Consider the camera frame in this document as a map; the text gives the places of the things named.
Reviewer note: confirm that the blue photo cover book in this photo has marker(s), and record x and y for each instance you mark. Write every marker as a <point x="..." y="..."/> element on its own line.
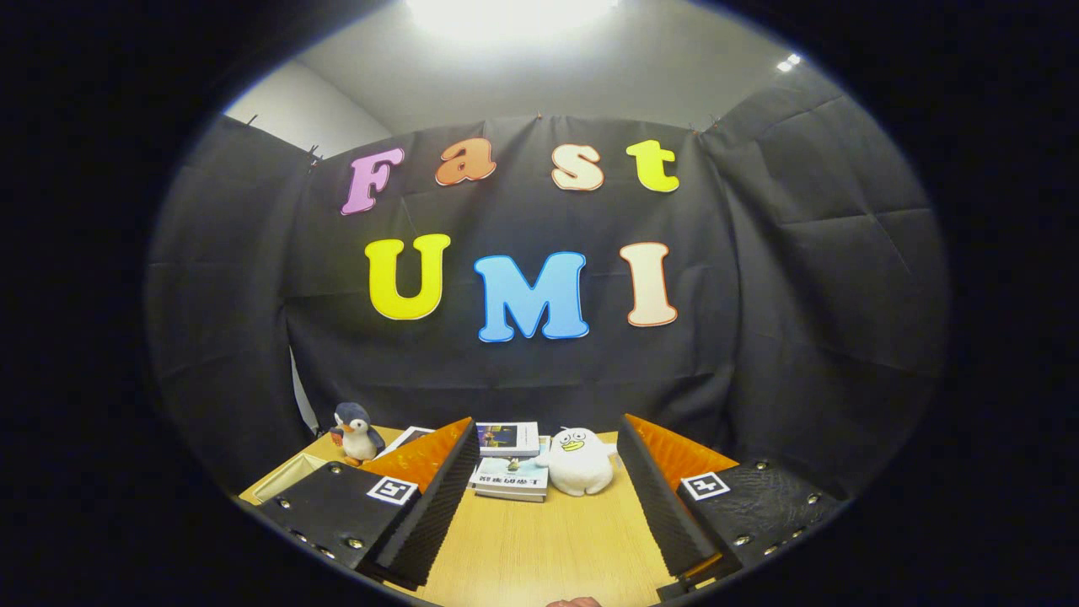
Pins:
<point x="506" y="438"/>

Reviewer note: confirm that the thick white book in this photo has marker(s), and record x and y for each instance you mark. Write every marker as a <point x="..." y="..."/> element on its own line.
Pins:
<point x="510" y="497"/>

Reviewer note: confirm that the penguin plush toy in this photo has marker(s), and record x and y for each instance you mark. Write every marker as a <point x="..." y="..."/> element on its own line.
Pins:
<point x="358" y="434"/>

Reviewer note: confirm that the beige fabric storage box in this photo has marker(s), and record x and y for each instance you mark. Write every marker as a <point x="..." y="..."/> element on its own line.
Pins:
<point x="291" y="476"/>

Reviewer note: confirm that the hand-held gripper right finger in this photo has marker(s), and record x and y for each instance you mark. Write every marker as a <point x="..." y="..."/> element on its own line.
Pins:
<point x="666" y="514"/>

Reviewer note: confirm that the white duck plush toy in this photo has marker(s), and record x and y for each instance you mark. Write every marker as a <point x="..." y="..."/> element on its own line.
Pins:
<point x="577" y="468"/>

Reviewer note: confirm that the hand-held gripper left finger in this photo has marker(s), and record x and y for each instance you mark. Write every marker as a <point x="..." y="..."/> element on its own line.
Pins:
<point x="438" y="514"/>

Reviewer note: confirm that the small ceiling spotlight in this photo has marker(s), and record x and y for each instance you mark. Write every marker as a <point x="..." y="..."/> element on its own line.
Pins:
<point x="788" y="63"/>

